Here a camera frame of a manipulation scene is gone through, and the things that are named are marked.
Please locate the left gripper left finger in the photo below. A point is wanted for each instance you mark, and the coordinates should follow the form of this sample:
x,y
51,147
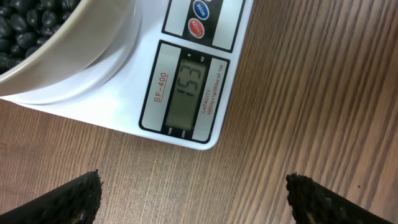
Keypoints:
x,y
77,201

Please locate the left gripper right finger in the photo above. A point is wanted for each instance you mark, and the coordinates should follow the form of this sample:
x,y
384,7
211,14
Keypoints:
x,y
314,203

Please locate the white bowl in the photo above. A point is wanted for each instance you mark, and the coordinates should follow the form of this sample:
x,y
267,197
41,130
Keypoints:
x,y
84,36

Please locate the white digital kitchen scale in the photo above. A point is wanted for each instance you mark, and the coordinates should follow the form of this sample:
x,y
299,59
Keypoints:
x,y
167,76

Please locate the black beans in bowl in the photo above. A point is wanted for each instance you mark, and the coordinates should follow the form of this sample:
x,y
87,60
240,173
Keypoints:
x,y
26,25

